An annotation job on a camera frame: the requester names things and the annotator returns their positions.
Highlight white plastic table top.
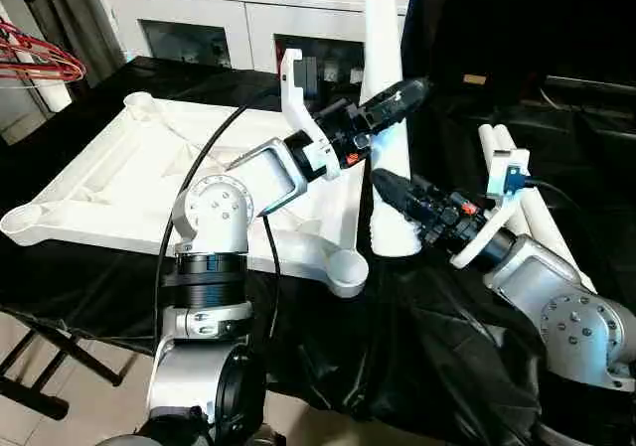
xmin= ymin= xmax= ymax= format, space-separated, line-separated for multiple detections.
xmin=0 ymin=91 xmax=369 ymax=299

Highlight black cabinet with gold label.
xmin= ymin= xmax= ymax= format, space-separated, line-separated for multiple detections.
xmin=401 ymin=0 xmax=636 ymax=119

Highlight black shiny mat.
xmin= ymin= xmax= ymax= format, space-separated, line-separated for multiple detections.
xmin=0 ymin=56 xmax=636 ymax=446

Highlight black flat bar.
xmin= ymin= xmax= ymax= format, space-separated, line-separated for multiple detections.
xmin=544 ymin=74 xmax=636 ymax=92

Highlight grey robot foot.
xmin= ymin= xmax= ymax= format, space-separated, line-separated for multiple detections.
xmin=245 ymin=428 xmax=289 ymax=446

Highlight grey curtain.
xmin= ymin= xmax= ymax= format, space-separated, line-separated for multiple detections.
xmin=44 ymin=0 xmax=128 ymax=74

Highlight red clothes hangers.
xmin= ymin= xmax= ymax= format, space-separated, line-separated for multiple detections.
xmin=0 ymin=18 xmax=86 ymax=82

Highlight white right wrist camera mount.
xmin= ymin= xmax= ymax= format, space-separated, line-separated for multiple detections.
xmin=449 ymin=148 xmax=533 ymax=271

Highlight white post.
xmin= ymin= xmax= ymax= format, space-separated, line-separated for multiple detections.
xmin=14 ymin=48 xmax=74 ymax=114

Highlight black folding table frame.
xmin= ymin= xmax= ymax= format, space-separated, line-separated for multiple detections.
xmin=0 ymin=306 xmax=125 ymax=420

